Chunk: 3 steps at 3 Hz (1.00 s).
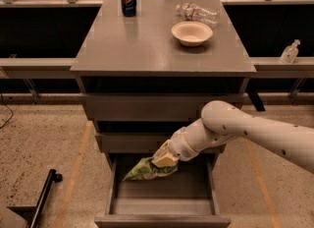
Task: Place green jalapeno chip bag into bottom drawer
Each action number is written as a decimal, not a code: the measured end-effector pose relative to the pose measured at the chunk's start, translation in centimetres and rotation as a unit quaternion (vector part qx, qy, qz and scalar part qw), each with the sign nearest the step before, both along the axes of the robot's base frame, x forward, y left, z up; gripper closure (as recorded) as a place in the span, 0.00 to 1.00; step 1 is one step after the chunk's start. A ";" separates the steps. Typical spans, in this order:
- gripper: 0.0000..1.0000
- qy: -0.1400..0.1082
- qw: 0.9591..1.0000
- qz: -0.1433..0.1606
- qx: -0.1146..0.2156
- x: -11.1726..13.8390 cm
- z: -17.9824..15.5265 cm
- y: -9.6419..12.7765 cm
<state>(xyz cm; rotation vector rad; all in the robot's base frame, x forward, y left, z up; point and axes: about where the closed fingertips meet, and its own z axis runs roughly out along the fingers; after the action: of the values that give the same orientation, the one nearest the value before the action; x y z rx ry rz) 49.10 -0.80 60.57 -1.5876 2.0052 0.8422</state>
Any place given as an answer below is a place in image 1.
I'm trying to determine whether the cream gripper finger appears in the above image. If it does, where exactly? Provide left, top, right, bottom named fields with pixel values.
left=152, top=152, right=178, bottom=168
left=153, top=140, right=170, bottom=158

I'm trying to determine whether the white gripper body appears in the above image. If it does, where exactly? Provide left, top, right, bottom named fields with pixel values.
left=169, top=127, right=199, bottom=161

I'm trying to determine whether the green jalapeno chip bag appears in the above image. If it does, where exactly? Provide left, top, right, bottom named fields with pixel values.
left=124, top=157, right=179, bottom=181

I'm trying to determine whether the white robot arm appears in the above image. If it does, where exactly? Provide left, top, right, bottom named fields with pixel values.
left=152, top=100, right=314, bottom=173

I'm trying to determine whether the grey open bottom drawer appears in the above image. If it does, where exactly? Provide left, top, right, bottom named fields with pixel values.
left=94, top=153, right=231, bottom=228

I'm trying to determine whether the grey middle drawer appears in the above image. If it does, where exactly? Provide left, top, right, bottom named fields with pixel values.
left=95, top=132, right=229, bottom=153

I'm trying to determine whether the grey drawer cabinet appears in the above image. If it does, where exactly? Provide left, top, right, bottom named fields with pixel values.
left=71, top=0, right=256, bottom=139

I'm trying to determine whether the grey top drawer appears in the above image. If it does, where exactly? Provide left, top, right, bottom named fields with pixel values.
left=80, top=93, right=244, bottom=122

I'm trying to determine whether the white paper bowl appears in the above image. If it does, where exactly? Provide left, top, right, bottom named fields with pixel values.
left=172, top=22, right=213, bottom=47

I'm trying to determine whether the clear plastic water bottle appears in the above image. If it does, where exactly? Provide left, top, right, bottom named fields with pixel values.
left=176, top=3, right=220, bottom=28

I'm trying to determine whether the clear sanitizer pump bottle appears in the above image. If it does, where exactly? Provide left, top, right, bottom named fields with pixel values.
left=280, top=39, right=300, bottom=64

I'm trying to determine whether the black chair leg with caster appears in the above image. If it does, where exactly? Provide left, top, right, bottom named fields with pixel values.
left=8, top=169, right=63, bottom=228

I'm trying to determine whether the black cable on floor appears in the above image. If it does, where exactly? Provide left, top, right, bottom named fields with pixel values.
left=0, top=93, right=14, bottom=130

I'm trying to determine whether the grey metal rail frame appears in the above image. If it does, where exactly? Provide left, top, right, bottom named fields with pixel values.
left=0, top=0, right=314, bottom=107

